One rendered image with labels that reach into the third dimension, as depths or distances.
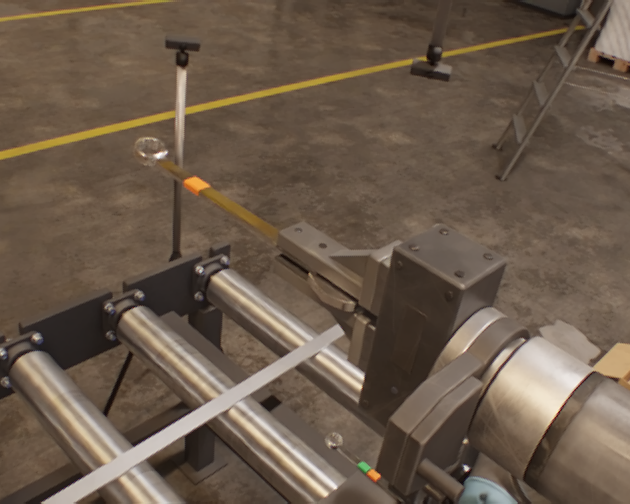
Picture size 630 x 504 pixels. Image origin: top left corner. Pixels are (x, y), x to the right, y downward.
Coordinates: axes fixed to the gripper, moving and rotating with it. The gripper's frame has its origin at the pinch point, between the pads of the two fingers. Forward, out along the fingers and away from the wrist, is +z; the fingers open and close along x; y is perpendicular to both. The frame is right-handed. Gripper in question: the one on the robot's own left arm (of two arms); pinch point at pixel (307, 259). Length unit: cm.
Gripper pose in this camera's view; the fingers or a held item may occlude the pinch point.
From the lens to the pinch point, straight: 49.1
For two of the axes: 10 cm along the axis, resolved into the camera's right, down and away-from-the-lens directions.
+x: 1.3, -8.3, -5.3
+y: 6.9, -3.1, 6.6
